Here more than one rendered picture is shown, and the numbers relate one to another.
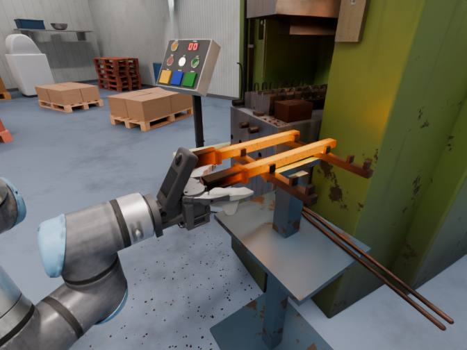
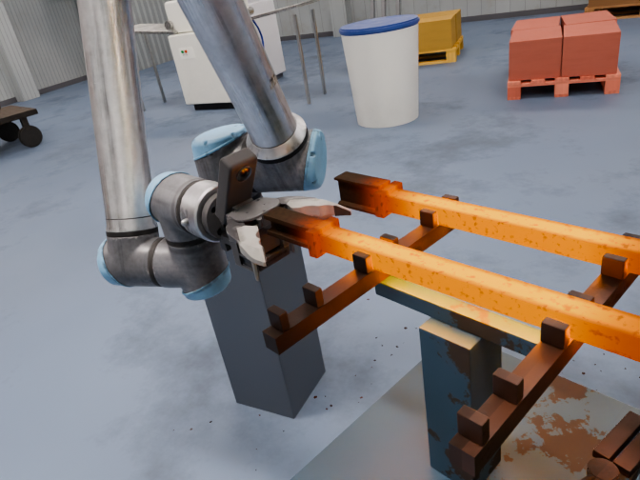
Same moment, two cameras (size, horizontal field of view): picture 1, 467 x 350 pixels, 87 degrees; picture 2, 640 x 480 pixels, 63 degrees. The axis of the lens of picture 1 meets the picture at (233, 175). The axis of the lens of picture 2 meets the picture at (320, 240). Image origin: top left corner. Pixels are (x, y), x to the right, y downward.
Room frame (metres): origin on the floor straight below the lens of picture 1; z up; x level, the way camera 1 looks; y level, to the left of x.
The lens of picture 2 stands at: (0.45, -0.58, 1.20)
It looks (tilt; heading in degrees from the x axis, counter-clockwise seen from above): 27 degrees down; 85
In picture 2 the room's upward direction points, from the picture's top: 10 degrees counter-clockwise
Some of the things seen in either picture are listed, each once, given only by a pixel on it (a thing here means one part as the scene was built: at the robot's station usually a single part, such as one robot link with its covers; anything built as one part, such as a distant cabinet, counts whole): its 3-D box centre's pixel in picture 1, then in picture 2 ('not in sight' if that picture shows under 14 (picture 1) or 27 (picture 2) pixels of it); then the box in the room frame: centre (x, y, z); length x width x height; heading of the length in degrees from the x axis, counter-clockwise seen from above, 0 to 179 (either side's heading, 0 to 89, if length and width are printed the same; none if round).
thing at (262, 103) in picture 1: (293, 96); not in sight; (1.21, -0.29, 0.96); 0.42 x 0.20 x 0.09; 118
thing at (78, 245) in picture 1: (85, 237); (184, 203); (0.32, 0.25, 0.89); 0.12 x 0.09 x 0.10; 125
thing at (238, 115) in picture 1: (296, 152); not in sight; (1.16, -0.32, 0.69); 0.56 x 0.38 x 0.45; 118
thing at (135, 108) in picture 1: (153, 106); not in sight; (4.28, 1.36, 0.22); 1.27 x 0.91 x 0.44; 144
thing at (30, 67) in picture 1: (29, 66); not in sight; (6.54, 4.95, 0.67); 0.69 x 0.62 x 1.35; 145
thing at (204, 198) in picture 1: (208, 196); (245, 230); (0.42, 0.05, 0.91); 0.09 x 0.05 x 0.02; 89
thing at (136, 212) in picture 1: (137, 218); (212, 212); (0.37, 0.18, 0.90); 0.10 x 0.05 x 0.09; 35
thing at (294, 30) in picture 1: (313, 27); not in sight; (1.20, -0.33, 1.24); 0.30 x 0.07 x 0.06; 118
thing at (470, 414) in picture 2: (332, 172); (377, 347); (0.52, -0.23, 0.91); 0.23 x 0.06 x 0.02; 124
